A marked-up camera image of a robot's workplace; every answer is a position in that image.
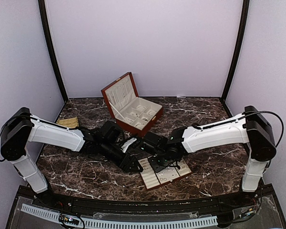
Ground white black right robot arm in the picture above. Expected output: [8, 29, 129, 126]
[140, 105, 282, 207]

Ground black frame post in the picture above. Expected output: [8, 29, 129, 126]
[220, 0, 250, 103]
[38, 0, 69, 103]

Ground right black frame post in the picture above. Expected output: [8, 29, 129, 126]
[220, 0, 250, 103]

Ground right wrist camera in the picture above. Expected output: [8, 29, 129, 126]
[141, 132, 162, 155]

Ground left black frame post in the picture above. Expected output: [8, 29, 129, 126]
[38, 0, 69, 103]

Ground red wooden jewelry box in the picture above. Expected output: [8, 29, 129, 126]
[101, 72, 163, 137]

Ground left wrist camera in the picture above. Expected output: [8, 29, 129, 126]
[120, 137, 141, 153]

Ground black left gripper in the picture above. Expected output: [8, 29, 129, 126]
[100, 140, 143, 173]

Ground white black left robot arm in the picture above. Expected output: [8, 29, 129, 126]
[0, 107, 143, 208]

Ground black front table rail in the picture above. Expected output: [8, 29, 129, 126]
[40, 192, 243, 215]

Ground woven bamboo tray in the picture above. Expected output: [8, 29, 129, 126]
[56, 117, 79, 128]

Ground red jewelry tray insert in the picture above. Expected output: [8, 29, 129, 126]
[139, 157, 192, 190]

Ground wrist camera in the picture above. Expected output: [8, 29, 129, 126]
[120, 137, 141, 153]
[141, 132, 162, 155]

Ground white slotted cable duct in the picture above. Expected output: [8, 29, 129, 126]
[20, 204, 218, 229]

